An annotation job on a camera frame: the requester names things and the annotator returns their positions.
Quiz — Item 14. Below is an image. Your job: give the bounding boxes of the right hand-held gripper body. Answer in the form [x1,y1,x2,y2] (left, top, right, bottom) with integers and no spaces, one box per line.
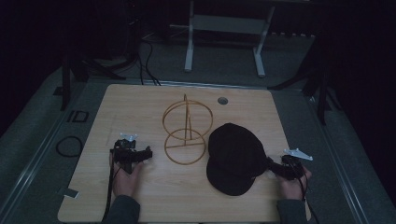
[276,147,314,181]

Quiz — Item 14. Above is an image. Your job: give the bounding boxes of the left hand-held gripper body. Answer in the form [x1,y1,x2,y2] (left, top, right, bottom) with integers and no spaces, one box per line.
[112,133,148,175]

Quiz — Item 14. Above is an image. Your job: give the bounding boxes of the black cap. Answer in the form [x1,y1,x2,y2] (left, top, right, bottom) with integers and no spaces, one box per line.
[205,122,269,197]

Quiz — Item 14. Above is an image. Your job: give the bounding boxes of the gold wire hat stand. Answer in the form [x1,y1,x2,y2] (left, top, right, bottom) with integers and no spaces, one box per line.
[162,93,215,166]

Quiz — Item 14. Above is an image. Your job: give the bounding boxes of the person's right hand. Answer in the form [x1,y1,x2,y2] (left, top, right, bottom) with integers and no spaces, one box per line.
[275,165,313,202]

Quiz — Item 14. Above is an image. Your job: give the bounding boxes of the person's left hand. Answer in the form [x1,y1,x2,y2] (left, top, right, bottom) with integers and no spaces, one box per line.
[108,151,146,198]

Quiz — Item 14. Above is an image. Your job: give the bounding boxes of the grey tape piece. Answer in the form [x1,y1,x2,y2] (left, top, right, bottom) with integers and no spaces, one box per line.
[63,188,80,199]

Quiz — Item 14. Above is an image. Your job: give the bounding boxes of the black tripod stand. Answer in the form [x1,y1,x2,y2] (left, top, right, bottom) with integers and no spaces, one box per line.
[59,0,141,112]
[268,34,342,126]

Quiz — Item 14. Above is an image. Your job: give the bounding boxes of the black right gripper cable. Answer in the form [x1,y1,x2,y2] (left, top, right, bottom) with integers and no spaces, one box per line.
[289,157,320,224]

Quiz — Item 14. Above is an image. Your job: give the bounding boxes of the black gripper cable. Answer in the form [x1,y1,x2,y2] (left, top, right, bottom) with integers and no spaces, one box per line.
[101,148,118,222]
[289,157,320,224]

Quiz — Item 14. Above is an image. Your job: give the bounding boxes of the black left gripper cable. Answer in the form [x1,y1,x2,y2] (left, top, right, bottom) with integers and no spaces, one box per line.
[101,148,118,222]

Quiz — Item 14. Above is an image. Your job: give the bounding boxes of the black cable ring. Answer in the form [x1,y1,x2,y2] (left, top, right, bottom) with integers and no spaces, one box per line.
[55,135,84,158]

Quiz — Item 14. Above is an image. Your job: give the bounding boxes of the black floor cables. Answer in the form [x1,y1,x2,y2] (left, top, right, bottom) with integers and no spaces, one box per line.
[136,34,163,87]

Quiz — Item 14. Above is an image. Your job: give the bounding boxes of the white metal table frame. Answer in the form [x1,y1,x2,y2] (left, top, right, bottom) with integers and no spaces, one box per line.
[183,0,276,78]

